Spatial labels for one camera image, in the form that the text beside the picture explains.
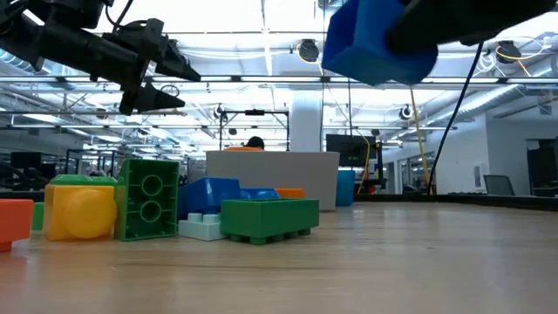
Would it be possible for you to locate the black cabinet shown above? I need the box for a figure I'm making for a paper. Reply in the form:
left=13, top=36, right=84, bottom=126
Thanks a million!
left=525, top=138, right=558, bottom=197

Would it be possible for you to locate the dark blue hollow brick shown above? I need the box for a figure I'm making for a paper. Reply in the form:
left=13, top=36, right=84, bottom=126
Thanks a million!
left=177, top=176, right=242, bottom=222

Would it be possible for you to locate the black background monitor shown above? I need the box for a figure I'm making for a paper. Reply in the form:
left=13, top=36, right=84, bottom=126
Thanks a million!
left=325, top=133, right=378, bottom=168
left=10, top=151, right=44, bottom=170

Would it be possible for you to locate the orange single-stud brick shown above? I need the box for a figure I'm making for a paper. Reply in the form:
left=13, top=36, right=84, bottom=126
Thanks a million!
left=274, top=188, right=307, bottom=201

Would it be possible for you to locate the large blue stepped brick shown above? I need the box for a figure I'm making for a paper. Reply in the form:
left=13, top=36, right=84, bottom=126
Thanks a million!
left=238, top=188, right=282, bottom=201

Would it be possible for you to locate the blue single-stud brick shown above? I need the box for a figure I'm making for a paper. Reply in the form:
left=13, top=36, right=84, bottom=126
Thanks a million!
left=321, top=0, right=439, bottom=87

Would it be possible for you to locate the red-orange brick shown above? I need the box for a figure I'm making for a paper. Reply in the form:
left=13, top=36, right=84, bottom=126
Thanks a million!
left=0, top=198, right=35, bottom=254

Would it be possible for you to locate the grey office chair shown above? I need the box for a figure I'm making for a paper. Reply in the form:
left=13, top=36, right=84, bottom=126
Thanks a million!
left=482, top=174, right=516, bottom=196

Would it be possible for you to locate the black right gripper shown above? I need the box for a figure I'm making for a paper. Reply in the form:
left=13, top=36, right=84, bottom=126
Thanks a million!
left=386, top=0, right=557, bottom=54

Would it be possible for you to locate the person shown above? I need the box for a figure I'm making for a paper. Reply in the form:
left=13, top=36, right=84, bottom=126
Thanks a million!
left=245, top=135, right=266, bottom=152

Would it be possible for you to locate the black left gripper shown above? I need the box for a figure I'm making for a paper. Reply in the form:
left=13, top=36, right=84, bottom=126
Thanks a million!
left=102, top=17, right=202, bottom=116

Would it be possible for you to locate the yellow single-stud brick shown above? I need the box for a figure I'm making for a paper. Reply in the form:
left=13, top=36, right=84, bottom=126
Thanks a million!
left=43, top=183, right=119, bottom=242

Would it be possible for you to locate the teal plastic bin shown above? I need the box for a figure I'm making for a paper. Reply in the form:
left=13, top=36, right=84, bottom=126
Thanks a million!
left=334, top=169, right=357, bottom=208

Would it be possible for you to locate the dark green two-hole brick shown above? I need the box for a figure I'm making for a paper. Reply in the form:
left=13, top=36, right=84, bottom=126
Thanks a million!
left=114, top=158, right=180, bottom=242

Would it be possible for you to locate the green two-stud brick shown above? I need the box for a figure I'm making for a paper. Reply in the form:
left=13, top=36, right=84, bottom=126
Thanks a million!
left=31, top=174, right=119, bottom=232

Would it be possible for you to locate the long black cable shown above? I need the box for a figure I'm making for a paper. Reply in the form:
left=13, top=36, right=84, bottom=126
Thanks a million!
left=346, top=85, right=353, bottom=137

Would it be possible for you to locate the black metal rig frame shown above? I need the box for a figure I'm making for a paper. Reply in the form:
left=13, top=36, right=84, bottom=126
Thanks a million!
left=218, top=109, right=290, bottom=154

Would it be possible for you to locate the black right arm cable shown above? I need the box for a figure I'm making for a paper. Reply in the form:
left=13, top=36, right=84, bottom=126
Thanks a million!
left=426, top=41, right=486, bottom=195

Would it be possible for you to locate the light grey plastic bin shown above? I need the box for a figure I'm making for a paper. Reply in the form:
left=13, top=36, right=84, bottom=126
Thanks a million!
left=205, top=150, right=341, bottom=213

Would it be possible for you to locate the light cyan brick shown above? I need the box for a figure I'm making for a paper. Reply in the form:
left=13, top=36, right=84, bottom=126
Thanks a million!
left=177, top=212, right=228, bottom=242

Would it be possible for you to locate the long dark green brick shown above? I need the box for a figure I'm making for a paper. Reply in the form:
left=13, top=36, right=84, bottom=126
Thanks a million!
left=220, top=198, right=321, bottom=246

